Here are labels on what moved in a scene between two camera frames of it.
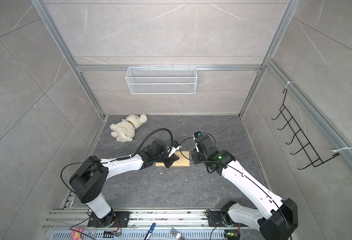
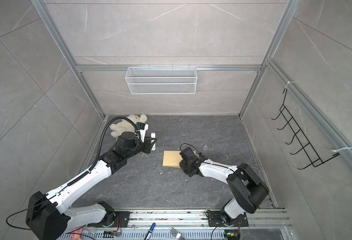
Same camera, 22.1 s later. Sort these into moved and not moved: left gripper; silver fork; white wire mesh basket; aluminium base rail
Moved: left gripper
Not moved: silver fork; aluminium base rail; white wire mesh basket
